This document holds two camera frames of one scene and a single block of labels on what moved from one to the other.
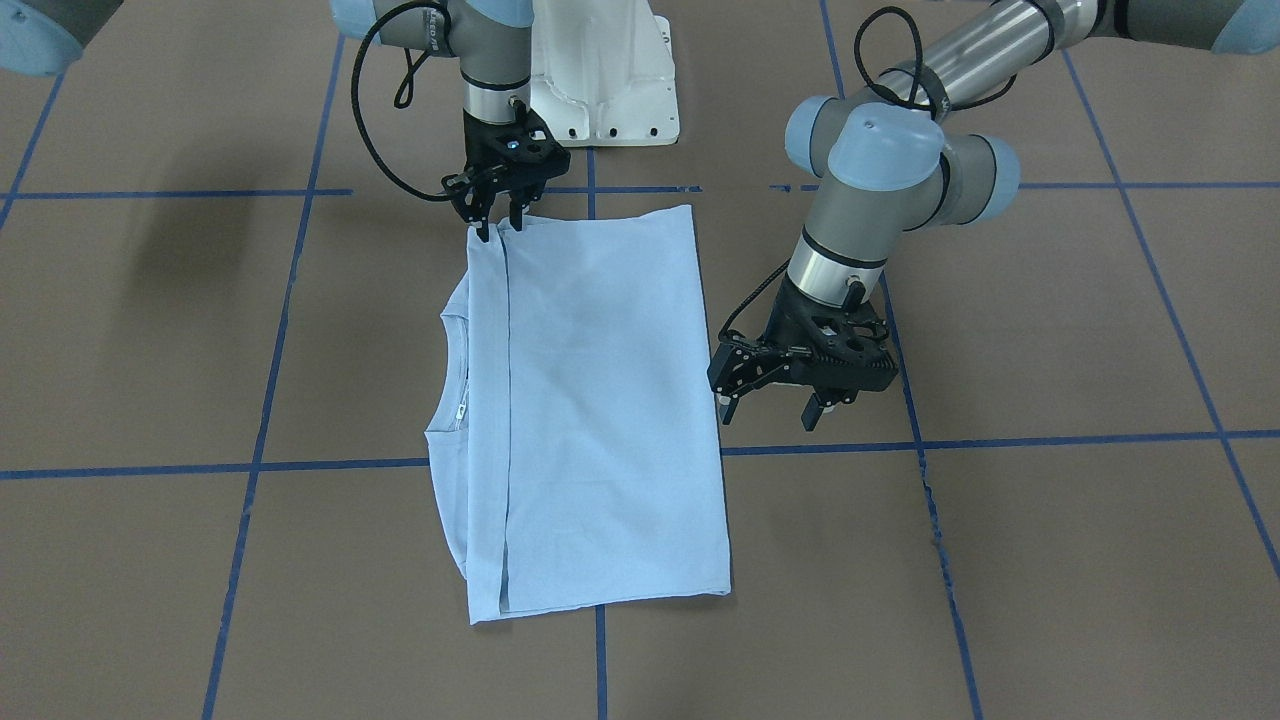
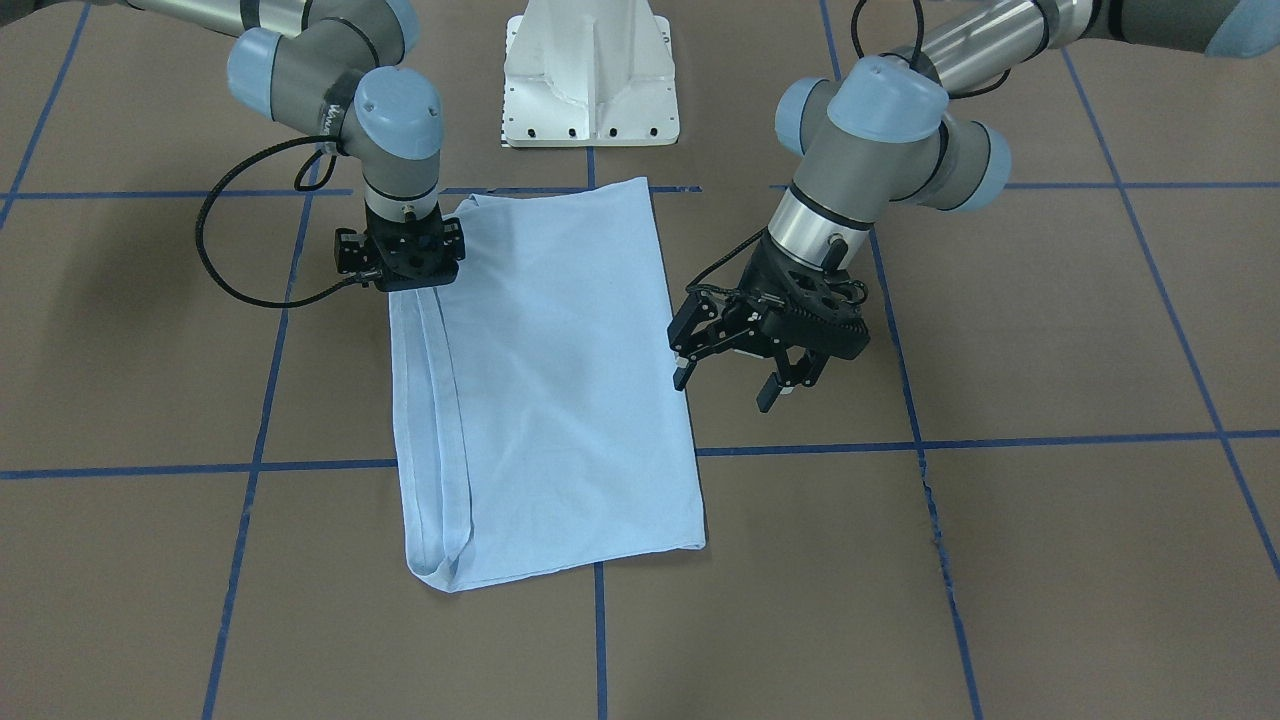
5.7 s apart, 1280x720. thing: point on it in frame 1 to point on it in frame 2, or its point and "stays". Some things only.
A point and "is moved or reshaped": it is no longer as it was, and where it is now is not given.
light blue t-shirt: [573, 456] is moved or reshaped
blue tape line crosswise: [424, 463] stays
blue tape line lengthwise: [952, 598] stays
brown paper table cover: [220, 312] stays
